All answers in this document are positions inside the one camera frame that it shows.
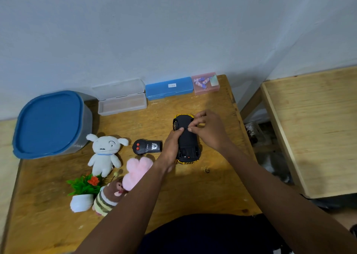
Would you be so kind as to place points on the person's right hand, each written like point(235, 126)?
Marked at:
point(213, 132)

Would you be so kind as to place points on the person's left hand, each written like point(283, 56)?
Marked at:
point(168, 152)

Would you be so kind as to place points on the person's right thumb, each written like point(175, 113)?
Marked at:
point(194, 129)

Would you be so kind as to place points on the person's left thumb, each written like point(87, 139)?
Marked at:
point(177, 133)

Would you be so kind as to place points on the yellow toy car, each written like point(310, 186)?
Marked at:
point(188, 145)

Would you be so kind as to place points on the person's left forearm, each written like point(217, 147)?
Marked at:
point(131, 212)

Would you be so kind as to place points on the person's right forearm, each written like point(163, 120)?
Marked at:
point(279, 198)

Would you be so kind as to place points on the black remote controller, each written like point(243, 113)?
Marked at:
point(146, 146)

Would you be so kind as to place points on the pink plastic box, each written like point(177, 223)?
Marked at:
point(209, 88)

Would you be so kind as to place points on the blue plastic case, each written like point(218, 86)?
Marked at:
point(168, 88)

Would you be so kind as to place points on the small purple white pieces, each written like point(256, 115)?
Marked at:
point(202, 81)

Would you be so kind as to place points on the pink plush bunny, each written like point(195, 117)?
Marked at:
point(136, 170)

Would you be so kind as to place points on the clear plastic jar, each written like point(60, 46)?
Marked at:
point(253, 131)

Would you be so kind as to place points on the clear plastic open case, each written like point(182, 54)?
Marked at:
point(121, 102)

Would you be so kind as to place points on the white plush dog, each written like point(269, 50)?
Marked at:
point(104, 155)

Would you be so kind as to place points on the grey white furry object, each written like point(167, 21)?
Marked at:
point(274, 164)

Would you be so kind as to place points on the brown plush with striped shirt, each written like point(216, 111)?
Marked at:
point(107, 196)

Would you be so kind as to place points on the person's dark clothing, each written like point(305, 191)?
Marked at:
point(206, 234)

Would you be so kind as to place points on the artificial plant in white pot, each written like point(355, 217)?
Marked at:
point(83, 192)

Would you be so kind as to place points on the wooden side table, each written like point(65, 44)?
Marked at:
point(315, 128)

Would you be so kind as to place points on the grey container with blue lid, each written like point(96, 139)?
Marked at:
point(50, 122)

